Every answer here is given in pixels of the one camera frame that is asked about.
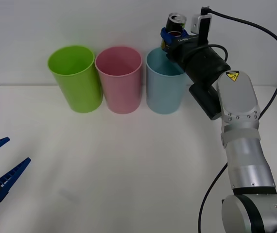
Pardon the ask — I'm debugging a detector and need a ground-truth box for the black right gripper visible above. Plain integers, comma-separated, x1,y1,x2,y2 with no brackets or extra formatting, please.
160,27,209,69

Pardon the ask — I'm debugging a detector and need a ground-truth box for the pink plastic bin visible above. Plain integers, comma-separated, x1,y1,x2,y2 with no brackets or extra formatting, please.
94,46,143,115

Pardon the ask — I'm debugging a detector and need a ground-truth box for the green plastic bin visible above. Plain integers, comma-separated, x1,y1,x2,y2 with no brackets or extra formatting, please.
47,45,104,114

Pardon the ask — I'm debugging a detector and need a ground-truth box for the black drink can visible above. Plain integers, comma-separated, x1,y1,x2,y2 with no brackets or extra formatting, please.
159,12,187,52

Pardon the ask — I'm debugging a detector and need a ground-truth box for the pale blue plastic bin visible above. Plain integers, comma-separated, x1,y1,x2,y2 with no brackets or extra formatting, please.
145,47,190,115

